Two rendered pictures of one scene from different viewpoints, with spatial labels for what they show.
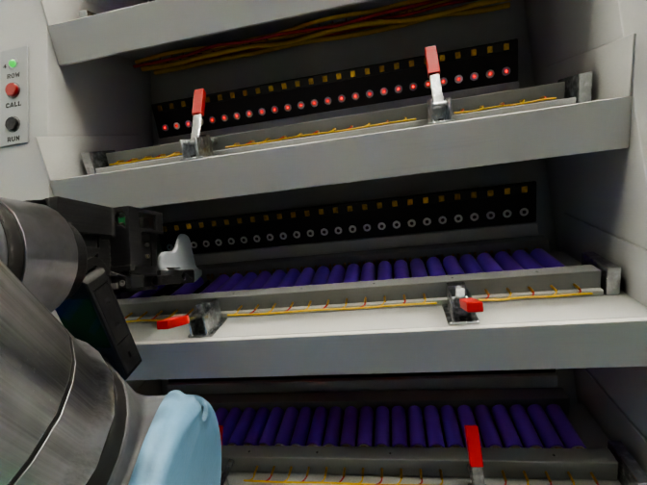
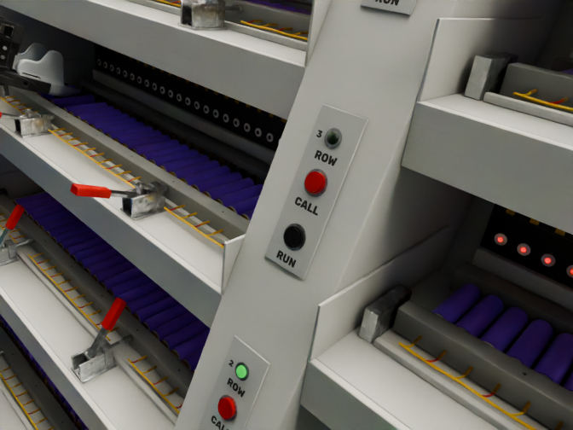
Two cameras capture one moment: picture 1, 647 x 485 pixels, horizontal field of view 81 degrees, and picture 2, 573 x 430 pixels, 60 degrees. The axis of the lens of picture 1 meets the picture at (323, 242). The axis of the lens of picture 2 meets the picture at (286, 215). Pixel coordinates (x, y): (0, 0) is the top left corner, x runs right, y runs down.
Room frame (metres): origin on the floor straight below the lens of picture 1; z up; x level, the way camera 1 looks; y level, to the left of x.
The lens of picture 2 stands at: (-0.02, -0.46, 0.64)
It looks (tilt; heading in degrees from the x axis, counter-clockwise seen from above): 11 degrees down; 24
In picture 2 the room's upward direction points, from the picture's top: 21 degrees clockwise
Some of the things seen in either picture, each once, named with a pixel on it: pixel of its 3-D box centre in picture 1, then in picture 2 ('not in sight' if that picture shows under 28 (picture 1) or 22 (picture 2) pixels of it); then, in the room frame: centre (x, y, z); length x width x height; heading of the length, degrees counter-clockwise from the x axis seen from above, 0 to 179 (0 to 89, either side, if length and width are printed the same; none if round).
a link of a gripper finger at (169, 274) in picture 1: (160, 277); (14, 78); (0.41, 0.18, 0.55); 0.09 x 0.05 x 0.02; 161
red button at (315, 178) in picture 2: not in sight; (316, 183); (0.31, -0.33, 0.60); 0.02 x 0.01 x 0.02; 79
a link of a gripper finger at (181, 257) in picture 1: (184, 258); (52, 72); (0.45, 0.17, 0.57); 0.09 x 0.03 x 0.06; 161
